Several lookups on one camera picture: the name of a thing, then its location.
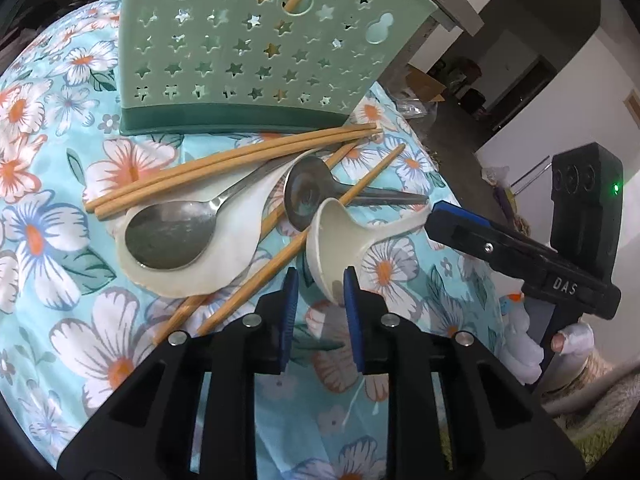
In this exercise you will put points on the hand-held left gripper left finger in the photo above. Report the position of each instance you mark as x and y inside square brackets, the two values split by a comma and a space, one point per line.
[287, 310]

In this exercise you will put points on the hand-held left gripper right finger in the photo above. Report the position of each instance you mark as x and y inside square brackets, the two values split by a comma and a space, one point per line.
[352, 310]

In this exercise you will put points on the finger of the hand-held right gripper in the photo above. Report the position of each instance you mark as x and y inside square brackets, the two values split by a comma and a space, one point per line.
[475, 240]

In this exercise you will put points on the cream ceramic soup spoon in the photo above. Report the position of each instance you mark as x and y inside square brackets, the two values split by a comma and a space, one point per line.
[335, 240]

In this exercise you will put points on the white scalloped ceramic spoon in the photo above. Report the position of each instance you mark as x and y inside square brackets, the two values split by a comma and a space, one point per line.
[235, 245]

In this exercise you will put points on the round metal soup spoon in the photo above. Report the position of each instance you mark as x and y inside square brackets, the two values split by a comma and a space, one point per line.
[305, 195]

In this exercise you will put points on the large metal spoon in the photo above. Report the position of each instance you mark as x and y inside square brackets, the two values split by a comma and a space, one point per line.
[170, 232]

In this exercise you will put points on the green plastic utensil holder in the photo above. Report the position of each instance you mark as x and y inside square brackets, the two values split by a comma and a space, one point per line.
[225, 75]

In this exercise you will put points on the person's right hand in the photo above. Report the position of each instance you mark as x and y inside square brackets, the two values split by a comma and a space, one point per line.
[575, 342]

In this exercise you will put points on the cardboard box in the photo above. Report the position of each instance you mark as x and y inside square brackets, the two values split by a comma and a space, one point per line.
[425, 87]

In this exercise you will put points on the green shaggy rug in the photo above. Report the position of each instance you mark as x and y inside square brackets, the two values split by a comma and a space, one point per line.
[610, 410]

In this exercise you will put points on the floral tablecloth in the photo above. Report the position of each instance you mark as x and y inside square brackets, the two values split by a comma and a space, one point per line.
[60, 240]

